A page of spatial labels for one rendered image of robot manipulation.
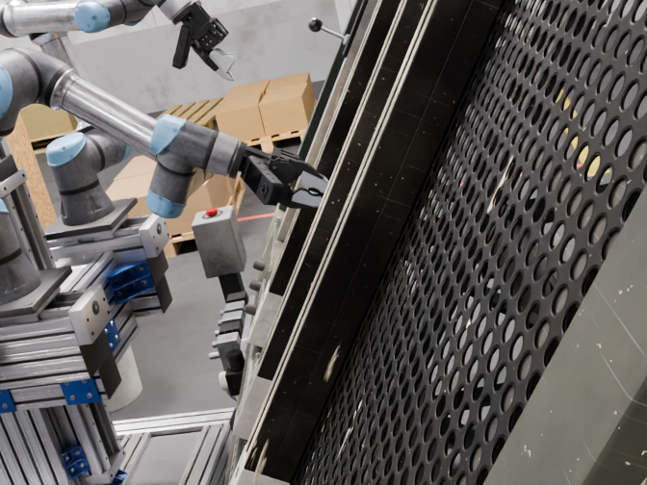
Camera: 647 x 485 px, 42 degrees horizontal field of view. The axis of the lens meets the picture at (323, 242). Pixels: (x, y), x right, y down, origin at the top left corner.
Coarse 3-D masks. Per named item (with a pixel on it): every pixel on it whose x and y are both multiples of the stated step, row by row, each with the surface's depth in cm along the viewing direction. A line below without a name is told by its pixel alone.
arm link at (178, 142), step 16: (160, 128) 152; (176, 128) 152; (192, 128) 153; (208, 128) 156; (160, 144) 153; (176, 144) 152; (192, 144) 153; (208, 144) 153; (160, 160) 156; (176, 160) 154; (192, 160) 154; (208, 160) 154
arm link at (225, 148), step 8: (224, 136) 155; (216, 144) 153; (224, 144) 154; (232, 144) 154; (216, 152) 153; (224, 152) 153; (232, 152) 154; (216, 160) 154; (224, 160) 154; (232, 160) 154; (208, 168) 155; (216, 168) 155; (224, 168) 154; (224, 176) 157
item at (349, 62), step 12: (372, 0) 211; (372, 12) 212; (360, 24) 213; (360, 36) 214; (348, 60) 217; (348, 72) 218; (336, 84) 219; (336, 96) 220; (324, 120) 222; (324, 132) 224; (312, 144) 227; (312, 156) 226; (300, 180) 228; (288, 216) 232; (288, 228) 234
